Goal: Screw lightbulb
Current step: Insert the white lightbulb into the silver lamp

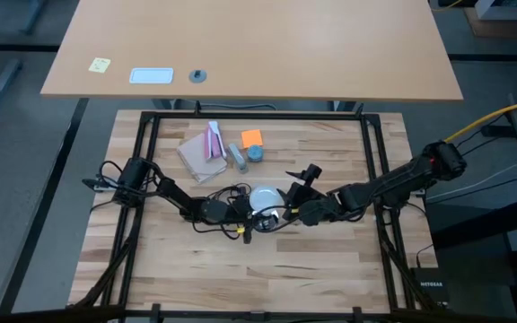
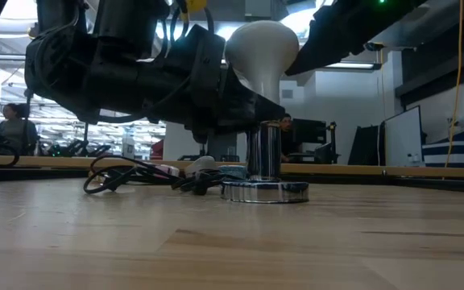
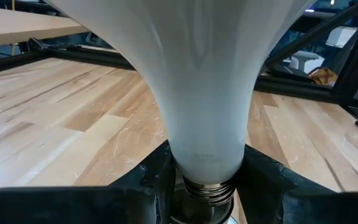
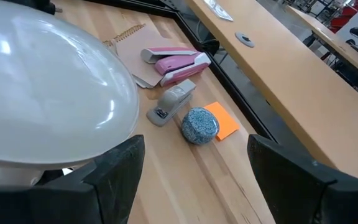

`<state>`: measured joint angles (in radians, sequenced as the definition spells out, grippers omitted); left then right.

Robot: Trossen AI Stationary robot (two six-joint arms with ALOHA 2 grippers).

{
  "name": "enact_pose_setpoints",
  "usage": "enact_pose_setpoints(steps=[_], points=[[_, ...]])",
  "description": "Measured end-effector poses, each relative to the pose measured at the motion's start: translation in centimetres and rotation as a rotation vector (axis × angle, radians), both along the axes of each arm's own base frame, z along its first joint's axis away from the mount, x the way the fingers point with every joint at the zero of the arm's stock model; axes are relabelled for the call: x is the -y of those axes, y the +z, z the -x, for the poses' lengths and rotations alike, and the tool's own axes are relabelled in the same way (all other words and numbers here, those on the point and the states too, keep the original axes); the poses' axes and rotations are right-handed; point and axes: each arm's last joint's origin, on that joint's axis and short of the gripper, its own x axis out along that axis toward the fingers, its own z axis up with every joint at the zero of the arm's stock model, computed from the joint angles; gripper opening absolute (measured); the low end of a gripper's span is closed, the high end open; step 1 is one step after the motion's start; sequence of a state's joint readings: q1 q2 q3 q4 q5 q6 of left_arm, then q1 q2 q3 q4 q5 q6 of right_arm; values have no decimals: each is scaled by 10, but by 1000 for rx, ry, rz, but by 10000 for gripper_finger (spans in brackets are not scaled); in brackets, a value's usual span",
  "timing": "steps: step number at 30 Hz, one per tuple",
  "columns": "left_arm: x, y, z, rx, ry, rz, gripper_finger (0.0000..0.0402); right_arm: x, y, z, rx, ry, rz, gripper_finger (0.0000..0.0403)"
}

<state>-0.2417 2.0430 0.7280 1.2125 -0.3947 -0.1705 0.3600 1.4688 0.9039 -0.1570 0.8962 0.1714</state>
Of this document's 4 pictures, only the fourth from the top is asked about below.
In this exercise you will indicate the pink stapler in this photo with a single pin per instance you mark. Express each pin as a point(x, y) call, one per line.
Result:
point(179, 67)

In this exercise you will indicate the blue round cap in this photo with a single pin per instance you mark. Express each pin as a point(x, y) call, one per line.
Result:
point(199, 126)

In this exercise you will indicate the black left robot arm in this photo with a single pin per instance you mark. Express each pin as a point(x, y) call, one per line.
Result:
point(39, 4)

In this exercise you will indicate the red equipment cart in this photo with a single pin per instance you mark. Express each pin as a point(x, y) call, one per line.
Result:
point(343, 18)

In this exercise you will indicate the beige background desk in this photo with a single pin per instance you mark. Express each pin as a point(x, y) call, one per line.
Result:
point(322, 31)

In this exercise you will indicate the beige wooden desk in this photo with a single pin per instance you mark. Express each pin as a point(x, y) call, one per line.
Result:
point(291, 77)

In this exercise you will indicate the black metal table frame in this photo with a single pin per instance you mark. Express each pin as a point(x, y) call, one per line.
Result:
point(228, 81)

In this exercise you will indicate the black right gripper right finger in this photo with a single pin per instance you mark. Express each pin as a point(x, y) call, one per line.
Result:
point(306, 199)

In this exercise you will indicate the orange sticky note pad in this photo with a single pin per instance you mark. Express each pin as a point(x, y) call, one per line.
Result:
point(227, 123)

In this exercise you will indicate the white lightbulb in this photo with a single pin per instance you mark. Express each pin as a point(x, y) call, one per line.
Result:
point(48, 87)

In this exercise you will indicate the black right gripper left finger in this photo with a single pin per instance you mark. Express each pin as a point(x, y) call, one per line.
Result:
point(73, 205)

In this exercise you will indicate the brown spiral notebook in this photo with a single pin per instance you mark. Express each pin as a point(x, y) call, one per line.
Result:
point(135, 49)

